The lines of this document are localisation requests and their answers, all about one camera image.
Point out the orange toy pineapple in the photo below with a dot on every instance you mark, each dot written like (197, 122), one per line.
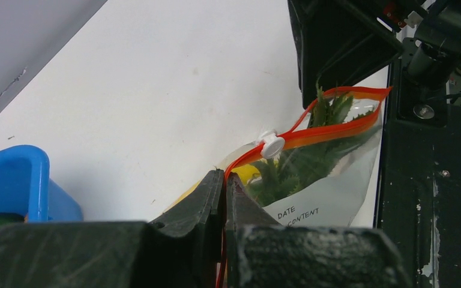
(337, 123)

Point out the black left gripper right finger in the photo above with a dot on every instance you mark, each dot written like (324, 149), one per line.
(261, 252)

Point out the yellow toy banana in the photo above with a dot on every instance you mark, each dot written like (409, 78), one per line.
(245, 172)

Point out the blue plastic bin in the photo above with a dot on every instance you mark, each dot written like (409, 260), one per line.
(27, 189)

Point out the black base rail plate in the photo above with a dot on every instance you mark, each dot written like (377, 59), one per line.
(419, 197)

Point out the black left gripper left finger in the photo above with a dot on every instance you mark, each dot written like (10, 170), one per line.
(180, 248)

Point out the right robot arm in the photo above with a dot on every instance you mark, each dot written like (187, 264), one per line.
(438, 27)

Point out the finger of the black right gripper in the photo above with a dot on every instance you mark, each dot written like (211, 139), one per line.
(340, 43)

